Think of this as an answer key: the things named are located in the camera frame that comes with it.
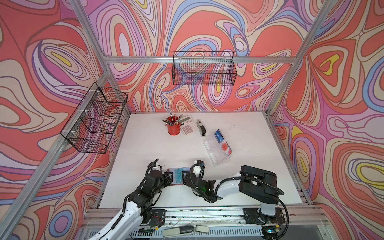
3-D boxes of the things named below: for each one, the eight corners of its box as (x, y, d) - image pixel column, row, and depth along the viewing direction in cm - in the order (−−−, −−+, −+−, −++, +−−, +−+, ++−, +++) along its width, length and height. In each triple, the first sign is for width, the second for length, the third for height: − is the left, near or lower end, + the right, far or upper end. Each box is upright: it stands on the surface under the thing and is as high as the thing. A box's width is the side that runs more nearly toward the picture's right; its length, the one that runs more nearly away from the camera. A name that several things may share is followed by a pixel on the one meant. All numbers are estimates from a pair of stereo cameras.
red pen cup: (168, 136, 108) (165, 123, 97) (169, 127, 113) (167, 114, 102) (180, 136, 108) (178, 123, 97) (180, 127, 113) (179, 114, 102)
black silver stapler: (201, 137, 106) (201, 133, 103) (196, 122, 115) (196, 118, 112) (206, 136, 107) (207, 132, 103) (201, 121, 116) (201, 118, 112)
